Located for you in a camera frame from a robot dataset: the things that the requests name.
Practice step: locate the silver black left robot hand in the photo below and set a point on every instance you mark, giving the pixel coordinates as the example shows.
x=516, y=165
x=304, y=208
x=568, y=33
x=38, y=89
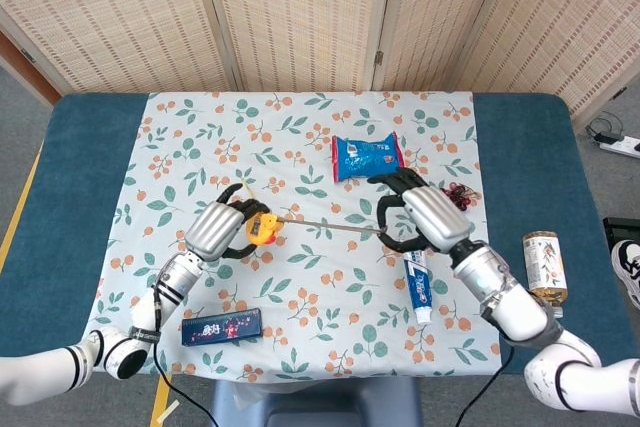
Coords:
x=215, y=229

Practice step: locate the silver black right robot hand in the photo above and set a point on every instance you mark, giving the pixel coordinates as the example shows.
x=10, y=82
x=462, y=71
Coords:
x=435, y=217

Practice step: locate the yellow tape measure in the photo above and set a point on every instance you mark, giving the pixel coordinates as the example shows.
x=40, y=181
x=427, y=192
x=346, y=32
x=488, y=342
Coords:
x=262, y=232

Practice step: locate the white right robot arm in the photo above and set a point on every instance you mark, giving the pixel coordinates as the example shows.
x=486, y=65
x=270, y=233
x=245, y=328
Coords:
x=520, y=317

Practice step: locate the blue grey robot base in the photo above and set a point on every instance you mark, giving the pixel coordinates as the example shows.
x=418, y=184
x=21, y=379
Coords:
x=320, y=404

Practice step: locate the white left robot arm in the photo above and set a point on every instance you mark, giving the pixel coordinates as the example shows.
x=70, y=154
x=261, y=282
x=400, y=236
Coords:
x=140, y=317

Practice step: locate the dark red grape bunch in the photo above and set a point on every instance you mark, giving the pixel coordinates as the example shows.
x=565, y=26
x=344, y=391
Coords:
x=460, y=197

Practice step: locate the blue white toothpaste tube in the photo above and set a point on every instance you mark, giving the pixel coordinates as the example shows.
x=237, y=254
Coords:
x=419, y=287

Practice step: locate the blue snack bag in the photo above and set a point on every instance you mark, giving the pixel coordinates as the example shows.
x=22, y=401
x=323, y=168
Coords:
x=367, y=157

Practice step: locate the dark blue printed box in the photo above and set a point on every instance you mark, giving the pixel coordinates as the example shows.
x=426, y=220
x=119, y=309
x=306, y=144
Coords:
x=222, y=328

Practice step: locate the floral leaf print tablecloth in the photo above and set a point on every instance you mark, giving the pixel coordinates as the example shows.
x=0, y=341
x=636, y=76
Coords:
x=310, y=287

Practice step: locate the tea drink bottle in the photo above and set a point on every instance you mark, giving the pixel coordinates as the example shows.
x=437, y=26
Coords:
x=545, y=262

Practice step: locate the metal screen hinge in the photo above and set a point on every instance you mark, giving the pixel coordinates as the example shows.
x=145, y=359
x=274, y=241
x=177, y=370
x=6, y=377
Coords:
x=379, y=58
x=28, y=55

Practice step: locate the black box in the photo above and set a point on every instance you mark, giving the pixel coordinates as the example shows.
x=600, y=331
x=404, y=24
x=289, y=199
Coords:
x=622, y=229

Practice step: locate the black power adapter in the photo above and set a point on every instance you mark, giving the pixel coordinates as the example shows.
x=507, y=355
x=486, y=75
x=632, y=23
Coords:
x=607, y=136

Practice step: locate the black white sneaker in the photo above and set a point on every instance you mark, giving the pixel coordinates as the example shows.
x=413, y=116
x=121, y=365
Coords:
x=627, y=267

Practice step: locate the white power strip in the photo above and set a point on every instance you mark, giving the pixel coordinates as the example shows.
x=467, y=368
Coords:
x=622, y=147

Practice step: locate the woven bamboo folding screen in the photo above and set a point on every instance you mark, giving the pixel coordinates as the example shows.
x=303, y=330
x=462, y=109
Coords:
x=300, y=17

